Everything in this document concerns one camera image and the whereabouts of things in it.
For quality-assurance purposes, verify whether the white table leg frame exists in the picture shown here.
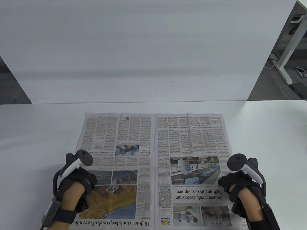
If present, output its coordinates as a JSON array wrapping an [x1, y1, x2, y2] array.
[[269, 0, 307, 85]]

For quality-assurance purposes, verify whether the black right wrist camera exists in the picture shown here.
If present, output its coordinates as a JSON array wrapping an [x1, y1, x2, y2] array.
[[231, 199, 242, 218]]

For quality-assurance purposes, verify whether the white and black right controller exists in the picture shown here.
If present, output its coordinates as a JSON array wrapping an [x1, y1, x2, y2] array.
[[227, 153, 264, 184]]

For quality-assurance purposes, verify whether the printed newspaper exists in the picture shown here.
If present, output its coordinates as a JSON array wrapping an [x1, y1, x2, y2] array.
[[70, 113, 247, 230]]

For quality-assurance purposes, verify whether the black right camera cable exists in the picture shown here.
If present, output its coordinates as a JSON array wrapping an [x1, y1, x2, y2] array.
[[260, 177, 268, 207]]

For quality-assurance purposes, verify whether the black wrist strap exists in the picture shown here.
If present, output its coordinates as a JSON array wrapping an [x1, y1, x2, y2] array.
[[247, 205, 281, 230], [42, 196, 80, 227]]

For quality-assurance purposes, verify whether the white backdrop board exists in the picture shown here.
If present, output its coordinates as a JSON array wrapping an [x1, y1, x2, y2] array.
[[0, 0, 298, 104]]

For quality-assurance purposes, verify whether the black right wrist strap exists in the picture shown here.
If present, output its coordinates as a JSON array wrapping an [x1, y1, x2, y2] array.
[[247, 205, 281, 230]]

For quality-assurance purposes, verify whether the white and black controller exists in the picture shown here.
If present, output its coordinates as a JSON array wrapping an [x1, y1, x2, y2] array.
[[227, 153, 264, 184], [60, 150, 94, 179]]

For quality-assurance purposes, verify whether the white and black left controller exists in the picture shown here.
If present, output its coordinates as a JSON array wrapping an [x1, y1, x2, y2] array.
[[60, 150, 94, 179]]

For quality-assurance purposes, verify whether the person's left hand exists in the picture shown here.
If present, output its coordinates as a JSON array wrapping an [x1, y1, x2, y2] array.
[[58, 168, 98, 200]]

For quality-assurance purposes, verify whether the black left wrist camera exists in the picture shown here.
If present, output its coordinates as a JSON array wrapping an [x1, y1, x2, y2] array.
[[77, 192, 89, 213]]

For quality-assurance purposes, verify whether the black left wrist strap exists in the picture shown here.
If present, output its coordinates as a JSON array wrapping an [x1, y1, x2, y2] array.
[[42, 196, 80, 227]]

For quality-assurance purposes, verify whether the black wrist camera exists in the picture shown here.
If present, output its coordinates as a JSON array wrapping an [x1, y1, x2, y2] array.
[[231, 199, 242, 218], [77, 192, 89, 213]]

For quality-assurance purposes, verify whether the person's right hand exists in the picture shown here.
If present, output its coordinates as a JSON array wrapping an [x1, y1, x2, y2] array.
[[218, 171, 263, 204]]

